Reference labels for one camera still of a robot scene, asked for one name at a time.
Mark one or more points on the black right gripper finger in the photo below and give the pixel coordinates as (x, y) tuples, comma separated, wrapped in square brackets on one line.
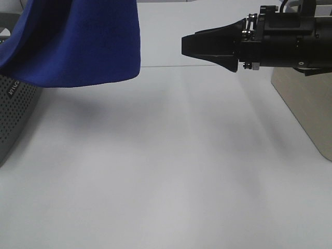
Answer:
[(218, 41), (229, 63)]

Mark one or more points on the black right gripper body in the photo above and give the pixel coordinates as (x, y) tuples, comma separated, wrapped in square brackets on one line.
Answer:
[(279, 39)]

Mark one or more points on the blue microfibre towel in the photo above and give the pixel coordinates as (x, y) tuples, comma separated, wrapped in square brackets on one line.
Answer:
[(66, 44)]

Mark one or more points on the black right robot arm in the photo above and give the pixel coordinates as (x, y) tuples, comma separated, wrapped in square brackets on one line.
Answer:
[(320, 50)]

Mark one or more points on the beige storage bin grey rim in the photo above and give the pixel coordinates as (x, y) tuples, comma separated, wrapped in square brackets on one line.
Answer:
[(309, 100)]

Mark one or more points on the grey perforated plastic basket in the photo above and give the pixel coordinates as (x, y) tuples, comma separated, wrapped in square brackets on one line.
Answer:
[(18, 101)]

